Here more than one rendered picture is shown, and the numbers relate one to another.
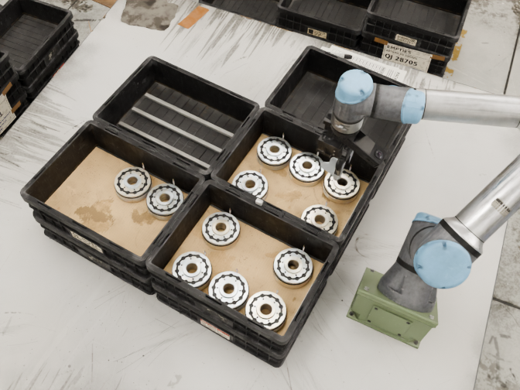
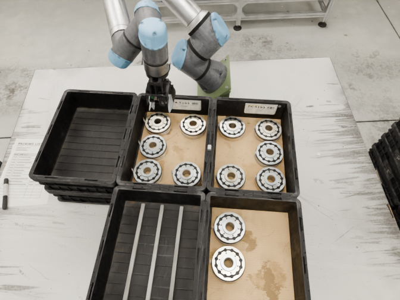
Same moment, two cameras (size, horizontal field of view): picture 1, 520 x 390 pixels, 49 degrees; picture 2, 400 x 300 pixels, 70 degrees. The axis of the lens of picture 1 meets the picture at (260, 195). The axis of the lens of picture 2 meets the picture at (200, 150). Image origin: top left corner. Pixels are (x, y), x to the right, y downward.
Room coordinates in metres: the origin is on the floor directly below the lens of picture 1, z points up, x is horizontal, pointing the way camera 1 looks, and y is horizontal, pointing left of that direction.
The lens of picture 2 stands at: (1.00, 0.47, 1.79)
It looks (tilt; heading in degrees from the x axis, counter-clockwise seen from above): 59 degrees down; 250
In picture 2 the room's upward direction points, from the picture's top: 2 degrees counter-clockwise
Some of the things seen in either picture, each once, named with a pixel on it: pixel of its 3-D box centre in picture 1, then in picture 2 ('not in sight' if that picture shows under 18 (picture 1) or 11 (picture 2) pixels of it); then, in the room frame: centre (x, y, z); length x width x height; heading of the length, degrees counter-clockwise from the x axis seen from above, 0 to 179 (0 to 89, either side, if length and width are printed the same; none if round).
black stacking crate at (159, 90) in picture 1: (179, 124); (152, 256); (1.09, 0.26, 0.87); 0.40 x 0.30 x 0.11; 64
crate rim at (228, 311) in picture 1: (243, 256); (252, 143); (0.64, 0.03, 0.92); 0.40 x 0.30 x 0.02; 64
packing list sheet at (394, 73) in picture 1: (356, 76); (28, 169); (1.49, -0.32, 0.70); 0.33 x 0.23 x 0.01; 71
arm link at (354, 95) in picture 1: (354, 96); (153, 41); (0.88, -0.19, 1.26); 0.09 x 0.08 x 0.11; 81
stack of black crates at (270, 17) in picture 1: (247, 13); not in sight; (2.31, 0.12, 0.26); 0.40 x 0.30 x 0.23; 71
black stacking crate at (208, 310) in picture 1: (243, 265); (249, 150); (0.64, 0.03, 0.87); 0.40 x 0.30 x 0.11; 64
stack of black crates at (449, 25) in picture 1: (407, 43); not in sight; (2.05, -0.63, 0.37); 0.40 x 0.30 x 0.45; 71
